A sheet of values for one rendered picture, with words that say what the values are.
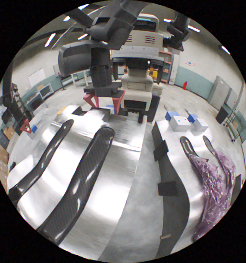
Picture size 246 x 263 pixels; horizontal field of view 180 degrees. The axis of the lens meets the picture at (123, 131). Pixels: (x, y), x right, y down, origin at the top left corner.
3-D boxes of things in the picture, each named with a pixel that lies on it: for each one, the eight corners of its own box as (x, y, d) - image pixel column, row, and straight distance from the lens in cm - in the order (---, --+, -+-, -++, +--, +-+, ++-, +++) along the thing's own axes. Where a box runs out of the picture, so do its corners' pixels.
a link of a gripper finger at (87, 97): (105, 118, 25) (100, 90, 21) (88, 115, 29) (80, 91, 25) (112, 107, 30) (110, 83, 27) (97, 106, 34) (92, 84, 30)
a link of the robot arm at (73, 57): (133, 32, 20) (106, 25, 26) (75, 21, 13) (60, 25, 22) (111, 73, 23) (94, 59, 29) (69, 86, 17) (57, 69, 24)
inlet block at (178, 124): (157, 111, 33) (161, 99, 31) (168, 111, 35) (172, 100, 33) (169, 137, 25) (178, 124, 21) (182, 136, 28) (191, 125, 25)
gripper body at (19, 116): (19, 127, 50) (11, 116, 49) (18, 124, 60) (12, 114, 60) (26, 117, 50) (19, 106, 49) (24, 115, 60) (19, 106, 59)
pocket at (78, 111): (83, 114, 28) (80, 105, 27) (95, 116, 25) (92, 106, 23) (75, 123, 26) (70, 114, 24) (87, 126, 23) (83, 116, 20)
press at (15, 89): (31, 114, 562) (17, 84, 563) (32, 121, 413) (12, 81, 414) (21, 125, 581) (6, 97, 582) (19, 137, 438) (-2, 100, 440)
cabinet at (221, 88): (206, 101, 618) (216, 75, 617) (216, 108, 671) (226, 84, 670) (209, 104, 577) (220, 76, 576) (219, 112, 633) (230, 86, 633)
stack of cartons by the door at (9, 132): (15, 129, 704) (9, 121, 698) (15, 131, 674) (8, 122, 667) (10, 138, 739) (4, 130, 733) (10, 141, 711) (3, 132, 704)
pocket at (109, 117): (111, 119, 22) (109, 108, 20) (129, 123, 21) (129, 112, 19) (104, 130, 20) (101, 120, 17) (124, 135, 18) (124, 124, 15)
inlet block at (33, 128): (42, 121, 61) (38, 115, 59) (45, 123, 56) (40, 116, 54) (30, 137, 60) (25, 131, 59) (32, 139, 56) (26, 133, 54)
